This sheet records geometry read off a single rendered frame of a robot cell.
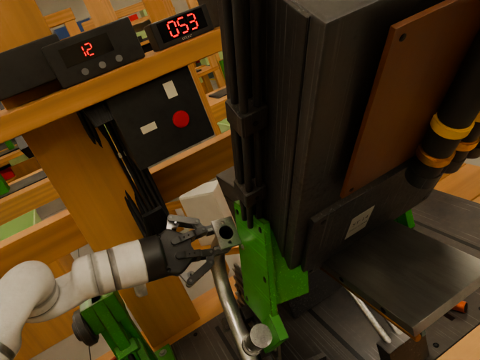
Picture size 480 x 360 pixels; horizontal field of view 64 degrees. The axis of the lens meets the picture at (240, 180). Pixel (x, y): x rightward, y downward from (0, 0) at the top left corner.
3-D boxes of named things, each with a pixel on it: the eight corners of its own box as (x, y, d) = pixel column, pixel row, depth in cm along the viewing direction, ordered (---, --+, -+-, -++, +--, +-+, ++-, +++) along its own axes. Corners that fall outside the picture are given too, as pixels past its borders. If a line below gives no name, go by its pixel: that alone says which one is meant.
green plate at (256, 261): (314, 320, 68) (309, 210, 61) (273, 338, 65) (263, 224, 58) (281, 288, 78) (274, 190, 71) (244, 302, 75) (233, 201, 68)
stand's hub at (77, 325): (101, 348, 75) (82, 321, 72) (86, 358, 74) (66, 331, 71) (98, 326, 81) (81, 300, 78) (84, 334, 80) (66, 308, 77)
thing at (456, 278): (496, 281, 56) (494, 265, 55) (415, 344, 52) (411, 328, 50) (330, 201, 90) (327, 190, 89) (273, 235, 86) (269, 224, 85)
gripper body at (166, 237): (146, 280, 61) (201, 263, 64) (132, 231, 64) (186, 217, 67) (144, 291, 67) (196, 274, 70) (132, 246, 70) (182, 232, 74)
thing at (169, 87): (216, 135, 80) (188, 64, 74) (141, 171, 75) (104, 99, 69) (197, 127, 91) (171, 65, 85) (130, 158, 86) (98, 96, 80)
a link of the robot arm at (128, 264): (136, 249, 74) (102, 258, 72) (136, 228, 64) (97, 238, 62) (148, 296, 70) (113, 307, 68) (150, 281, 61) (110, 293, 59)
